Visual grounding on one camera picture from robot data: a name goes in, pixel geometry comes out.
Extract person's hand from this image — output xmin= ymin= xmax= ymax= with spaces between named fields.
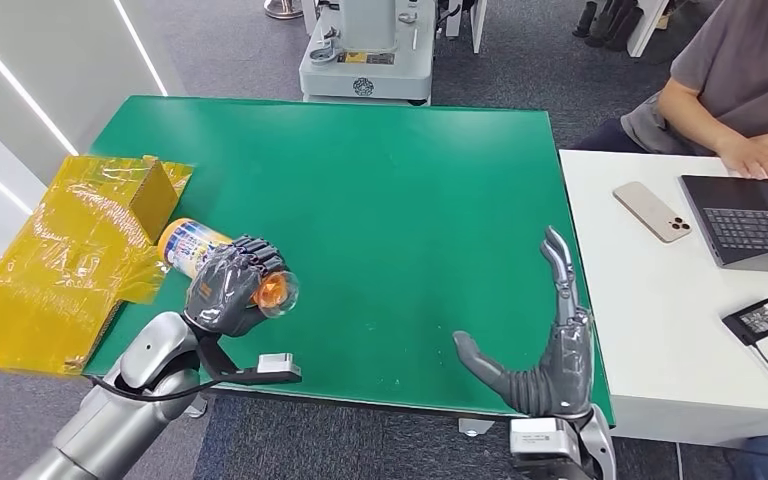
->
xmin=717 ymin=132 xmax=768 ymax=187

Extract dark grey laptop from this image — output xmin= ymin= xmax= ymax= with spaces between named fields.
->
xmin=679 ymin=174 xmax=768 ymax=275

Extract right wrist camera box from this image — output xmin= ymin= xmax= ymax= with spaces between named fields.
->
xmin=508 ymin=415 xmax=591 ymax=480

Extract person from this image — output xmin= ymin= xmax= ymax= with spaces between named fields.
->
xmin=572 ymin=0 xmax=768 ymax=188

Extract black left camera cable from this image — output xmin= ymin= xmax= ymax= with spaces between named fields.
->
xmin=89 ymin=374 xmax=221 ymax=404

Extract orange plastic bottle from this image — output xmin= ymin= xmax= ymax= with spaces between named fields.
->
xmin=156 ymin=218 xmax=300 ymax=321

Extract green table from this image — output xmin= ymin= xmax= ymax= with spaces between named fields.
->
xmin=82 ymin=95 xmax=617 ymax=439

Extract white furniture panel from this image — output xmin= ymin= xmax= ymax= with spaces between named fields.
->
xmin=443 ymin=0 xmax=488 ymax=56

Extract white desk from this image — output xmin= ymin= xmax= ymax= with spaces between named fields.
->
xmin=558 ymin=149 xmax=768 ymax=450

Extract black power adapter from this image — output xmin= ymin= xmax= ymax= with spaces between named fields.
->
xmin=721 ymin=295 xmax=768 ymax=347

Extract yellow taped cardboard box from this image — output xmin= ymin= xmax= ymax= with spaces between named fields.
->
xmin=0 ymin=155 xmax=194 ymax=379

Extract metal stand base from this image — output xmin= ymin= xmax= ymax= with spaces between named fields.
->
xmin=263 ymin=0 xmax=304 ymax=21

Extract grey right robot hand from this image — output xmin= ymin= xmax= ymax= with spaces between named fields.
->
xmin=452 ymin=226 xmax=595 ymax=419

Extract black chair legs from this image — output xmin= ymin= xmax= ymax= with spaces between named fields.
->
xmin=571 ymin=0 xmax=644 ymax=53

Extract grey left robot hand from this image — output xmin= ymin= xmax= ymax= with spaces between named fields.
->
xmin=183 ymin=235 xmax=291 ymax=338

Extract beige smartphone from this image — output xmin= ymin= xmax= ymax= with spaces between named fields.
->
xmin=612 ymin=181 xmax=693 ymax=244

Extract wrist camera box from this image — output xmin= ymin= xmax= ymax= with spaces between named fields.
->
xmin=197 ymin=331 xmax=303 ymax=387
xmin=508 ymin=415 xmax=591 ymax=480

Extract white cabinet panel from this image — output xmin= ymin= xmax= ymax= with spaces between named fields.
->
xmin=626 ymin=0 xmax=670 ymax=59

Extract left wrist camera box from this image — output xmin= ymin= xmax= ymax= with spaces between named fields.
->
xmin=197 ymin=331 xmax=303 ymax=387

